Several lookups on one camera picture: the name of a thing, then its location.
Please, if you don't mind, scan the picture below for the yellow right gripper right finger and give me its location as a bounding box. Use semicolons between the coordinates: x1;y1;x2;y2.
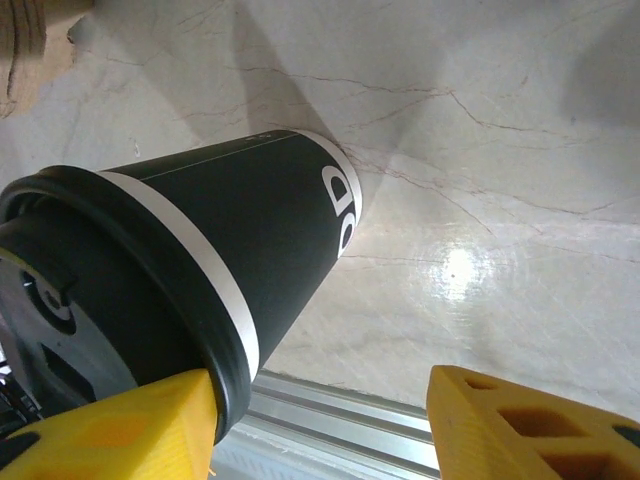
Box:
424;363;640;480

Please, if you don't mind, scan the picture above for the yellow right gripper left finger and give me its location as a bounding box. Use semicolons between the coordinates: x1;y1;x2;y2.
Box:
0;368;222;480

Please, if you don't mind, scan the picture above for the black plastic cup lid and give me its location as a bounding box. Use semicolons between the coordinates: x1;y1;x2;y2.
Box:
0;167;251;446

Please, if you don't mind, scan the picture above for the black paper coffee cup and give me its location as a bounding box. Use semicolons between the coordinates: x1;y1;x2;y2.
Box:
99;128;366;381

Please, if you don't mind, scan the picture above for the stack of brown cup carriers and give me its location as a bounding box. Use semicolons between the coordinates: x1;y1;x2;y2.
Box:
0;0;96;119

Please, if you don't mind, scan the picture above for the aluminium frame rail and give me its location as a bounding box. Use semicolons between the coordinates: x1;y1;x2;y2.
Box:
209;369;441;480

